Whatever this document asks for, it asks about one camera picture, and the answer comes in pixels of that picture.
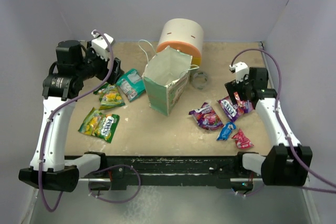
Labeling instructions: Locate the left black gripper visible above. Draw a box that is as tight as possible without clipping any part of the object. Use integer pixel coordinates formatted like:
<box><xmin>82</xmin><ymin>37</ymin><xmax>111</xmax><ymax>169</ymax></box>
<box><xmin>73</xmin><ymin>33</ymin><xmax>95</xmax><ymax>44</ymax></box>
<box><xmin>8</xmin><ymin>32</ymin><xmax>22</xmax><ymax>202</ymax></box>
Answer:
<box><xmin>75</xmin><ymin>41</ymin><xmax>123</xmax><ymax>85</ymax></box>

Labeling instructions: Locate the purple Foxs candy bag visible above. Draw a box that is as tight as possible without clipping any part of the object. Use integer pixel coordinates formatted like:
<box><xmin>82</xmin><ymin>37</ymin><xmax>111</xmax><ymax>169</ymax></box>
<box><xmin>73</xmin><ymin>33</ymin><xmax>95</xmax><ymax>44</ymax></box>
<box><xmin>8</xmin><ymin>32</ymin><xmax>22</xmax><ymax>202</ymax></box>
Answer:
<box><xmin>217</xmin><ymin>92</ymin><xmax>253</xmax><ymax>122</ymax></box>

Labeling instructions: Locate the green Fresh paper bag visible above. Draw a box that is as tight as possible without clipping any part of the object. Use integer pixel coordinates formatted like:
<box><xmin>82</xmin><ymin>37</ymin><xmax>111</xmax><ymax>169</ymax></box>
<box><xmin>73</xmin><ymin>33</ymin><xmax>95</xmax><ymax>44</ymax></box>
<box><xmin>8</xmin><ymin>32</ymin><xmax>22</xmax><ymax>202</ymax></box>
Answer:
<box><xmin>142</xmin><ymin>46</ymin><xmax>199</xmax><ymax>116</ymax></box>

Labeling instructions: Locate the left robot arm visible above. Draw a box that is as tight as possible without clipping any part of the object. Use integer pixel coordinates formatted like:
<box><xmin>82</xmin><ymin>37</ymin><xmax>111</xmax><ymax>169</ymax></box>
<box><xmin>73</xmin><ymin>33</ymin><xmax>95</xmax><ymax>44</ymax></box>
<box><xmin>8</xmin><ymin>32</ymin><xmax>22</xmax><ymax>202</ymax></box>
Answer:
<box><xmin>18</xmin><ymin>35</ymin><xmax>124</xmax><ymax>192</ymax></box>

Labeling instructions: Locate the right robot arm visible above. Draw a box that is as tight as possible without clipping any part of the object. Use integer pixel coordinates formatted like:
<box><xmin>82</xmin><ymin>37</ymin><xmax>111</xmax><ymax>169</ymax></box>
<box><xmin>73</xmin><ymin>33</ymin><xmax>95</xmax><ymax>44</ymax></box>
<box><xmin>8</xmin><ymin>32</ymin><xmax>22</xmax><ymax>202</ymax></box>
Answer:
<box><xmin>225</xmin><ymin>62</ymin><xmax>312</xmax><ymax>187</ymax></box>

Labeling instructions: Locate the green yellow candy bag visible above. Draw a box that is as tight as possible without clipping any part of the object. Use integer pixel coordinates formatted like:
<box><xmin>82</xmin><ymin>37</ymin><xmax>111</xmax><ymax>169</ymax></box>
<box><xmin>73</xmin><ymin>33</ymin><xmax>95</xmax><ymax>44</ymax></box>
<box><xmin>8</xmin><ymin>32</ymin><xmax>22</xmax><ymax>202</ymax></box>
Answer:
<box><xmin>93</xmin><ymin>83</ymin><xmax>125</xmax><ymax>110</ymax></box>

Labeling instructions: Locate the purple berry candy bag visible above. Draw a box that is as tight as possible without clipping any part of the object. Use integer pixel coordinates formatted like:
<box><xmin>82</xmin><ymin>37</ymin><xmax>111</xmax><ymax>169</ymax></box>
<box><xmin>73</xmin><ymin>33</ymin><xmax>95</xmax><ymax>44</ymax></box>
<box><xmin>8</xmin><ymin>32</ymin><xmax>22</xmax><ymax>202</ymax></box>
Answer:
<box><xmin>188</xmin><ymin>102</ymin><xmax>224</xmax><ymax>131</ymax></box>

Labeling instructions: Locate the large green Foxs bag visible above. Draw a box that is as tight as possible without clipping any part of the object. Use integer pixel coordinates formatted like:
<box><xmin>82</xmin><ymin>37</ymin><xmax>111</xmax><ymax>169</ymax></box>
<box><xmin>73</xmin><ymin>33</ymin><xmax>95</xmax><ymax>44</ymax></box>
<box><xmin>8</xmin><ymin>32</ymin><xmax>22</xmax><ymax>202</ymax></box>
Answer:
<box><xmin>78</xmin><ymin>108</ymin><xmax>120</xmax><ymax>143</ymax></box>

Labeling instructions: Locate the teal snack packet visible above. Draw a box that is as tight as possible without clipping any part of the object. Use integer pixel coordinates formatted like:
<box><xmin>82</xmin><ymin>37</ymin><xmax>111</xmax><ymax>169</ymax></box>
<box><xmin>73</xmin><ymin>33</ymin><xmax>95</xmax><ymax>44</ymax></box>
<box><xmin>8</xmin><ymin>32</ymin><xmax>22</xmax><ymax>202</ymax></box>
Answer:
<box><xmin>116</xmin><ymin>69</ymin><xmax>145</xmax><ymax>102</ymax></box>

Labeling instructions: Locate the clear tape roll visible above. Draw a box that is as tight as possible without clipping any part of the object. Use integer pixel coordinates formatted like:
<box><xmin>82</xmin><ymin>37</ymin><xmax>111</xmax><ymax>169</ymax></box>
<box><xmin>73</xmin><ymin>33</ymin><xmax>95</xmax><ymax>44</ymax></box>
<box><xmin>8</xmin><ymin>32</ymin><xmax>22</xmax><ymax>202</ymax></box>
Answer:
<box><xmin>191</xmin><ymin>71</ymin><xmax>209</xmax><ymax>90</ymax></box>

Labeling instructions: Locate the small blue snack packet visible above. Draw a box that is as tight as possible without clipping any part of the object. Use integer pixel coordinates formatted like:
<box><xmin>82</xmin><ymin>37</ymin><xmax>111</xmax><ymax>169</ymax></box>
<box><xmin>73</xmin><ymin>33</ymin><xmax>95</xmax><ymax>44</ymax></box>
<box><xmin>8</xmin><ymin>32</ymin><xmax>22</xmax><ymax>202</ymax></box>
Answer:
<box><xmin>216</xmin><ymin>122</ymin><xmax>236</xmax><ymax>141</ymax></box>

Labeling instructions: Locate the small red snack packet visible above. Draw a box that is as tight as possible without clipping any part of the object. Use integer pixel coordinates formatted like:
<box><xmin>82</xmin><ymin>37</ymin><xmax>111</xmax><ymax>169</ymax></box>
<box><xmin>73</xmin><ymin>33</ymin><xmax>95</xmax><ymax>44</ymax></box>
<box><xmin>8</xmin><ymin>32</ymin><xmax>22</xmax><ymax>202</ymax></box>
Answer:
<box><xmin>232</xmin><ymin>129</ymin><xmax>254</xmax><ymax>150</ymax></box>

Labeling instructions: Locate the pastel mini drawer cabinet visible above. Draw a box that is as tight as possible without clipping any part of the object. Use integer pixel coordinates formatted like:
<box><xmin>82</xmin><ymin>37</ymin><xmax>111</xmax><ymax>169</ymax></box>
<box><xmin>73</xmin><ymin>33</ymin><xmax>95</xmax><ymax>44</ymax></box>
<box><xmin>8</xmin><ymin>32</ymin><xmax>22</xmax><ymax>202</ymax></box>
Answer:
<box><xmin>156</xmin><ymin>18</ymin><xmax>204</xmax><ymax>66</ymax></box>

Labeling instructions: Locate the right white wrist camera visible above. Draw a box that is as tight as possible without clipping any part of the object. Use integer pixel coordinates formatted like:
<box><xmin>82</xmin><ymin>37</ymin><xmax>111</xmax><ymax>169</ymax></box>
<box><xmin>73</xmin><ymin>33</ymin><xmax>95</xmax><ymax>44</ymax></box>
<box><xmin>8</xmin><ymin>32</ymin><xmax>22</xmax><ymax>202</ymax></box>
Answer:
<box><xmin>229</xmin><ymin>62</ymin><xmax>249</xmax><ymax>83</ymax></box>

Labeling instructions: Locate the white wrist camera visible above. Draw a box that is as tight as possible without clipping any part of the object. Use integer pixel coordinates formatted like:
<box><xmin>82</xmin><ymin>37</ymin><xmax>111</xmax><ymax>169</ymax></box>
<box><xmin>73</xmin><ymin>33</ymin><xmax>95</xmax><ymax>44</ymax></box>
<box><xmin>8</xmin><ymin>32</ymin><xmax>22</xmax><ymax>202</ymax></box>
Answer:
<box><xmin>91</xmin><ymin>30</ymin><xmax>114</xmax><ymax>61</ymax></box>
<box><xmin>229</xmin><ymin>62</ymin><xmax>249</xmax><ymax>83</ymax></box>

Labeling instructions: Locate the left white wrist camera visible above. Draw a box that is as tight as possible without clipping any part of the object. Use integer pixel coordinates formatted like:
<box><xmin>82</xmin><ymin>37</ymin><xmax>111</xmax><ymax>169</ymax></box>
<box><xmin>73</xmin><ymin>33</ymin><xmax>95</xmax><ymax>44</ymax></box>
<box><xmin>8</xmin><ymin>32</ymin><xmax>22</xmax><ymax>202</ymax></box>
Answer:
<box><xmin>91</xmin><ymin>30</ymin><xmax>114</xmax><ymax>61</ymax></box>

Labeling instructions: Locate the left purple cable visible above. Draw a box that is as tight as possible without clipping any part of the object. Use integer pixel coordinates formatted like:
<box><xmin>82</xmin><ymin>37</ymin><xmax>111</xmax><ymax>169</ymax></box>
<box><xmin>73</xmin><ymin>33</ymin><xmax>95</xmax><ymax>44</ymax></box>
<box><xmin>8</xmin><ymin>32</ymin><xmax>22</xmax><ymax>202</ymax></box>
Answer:
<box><xmin>38</xmin><ymin>29</ymin><xmax>115</xmax><ymax>212</ymax></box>

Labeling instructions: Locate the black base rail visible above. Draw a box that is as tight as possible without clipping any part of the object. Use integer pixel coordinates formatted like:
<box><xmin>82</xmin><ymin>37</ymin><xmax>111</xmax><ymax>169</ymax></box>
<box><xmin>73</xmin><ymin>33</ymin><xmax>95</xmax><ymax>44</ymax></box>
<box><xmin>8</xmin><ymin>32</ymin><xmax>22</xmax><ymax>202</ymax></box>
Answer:
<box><xmin>84</xmin><ymin>155</ymin><xmax>261</xmax><ymax>190</ymax></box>

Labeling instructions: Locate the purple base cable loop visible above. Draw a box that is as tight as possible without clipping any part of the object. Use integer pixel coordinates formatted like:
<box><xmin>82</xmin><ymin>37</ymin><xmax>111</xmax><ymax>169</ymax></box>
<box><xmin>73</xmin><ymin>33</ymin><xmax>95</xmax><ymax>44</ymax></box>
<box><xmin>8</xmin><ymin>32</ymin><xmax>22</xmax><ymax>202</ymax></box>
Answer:
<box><xmin>88</xmin><ymin>164</ymin><xmax>142</xmax><ymax>204</ymax></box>

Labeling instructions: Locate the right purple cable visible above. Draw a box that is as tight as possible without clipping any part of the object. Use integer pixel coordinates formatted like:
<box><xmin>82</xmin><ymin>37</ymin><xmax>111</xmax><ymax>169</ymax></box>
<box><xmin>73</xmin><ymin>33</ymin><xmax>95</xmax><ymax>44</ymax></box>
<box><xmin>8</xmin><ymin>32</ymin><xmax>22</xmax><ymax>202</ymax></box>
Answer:
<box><xmin>230</xmin><ymin>48</ymin><xmax>336</xmax><ymax>192</ymax></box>

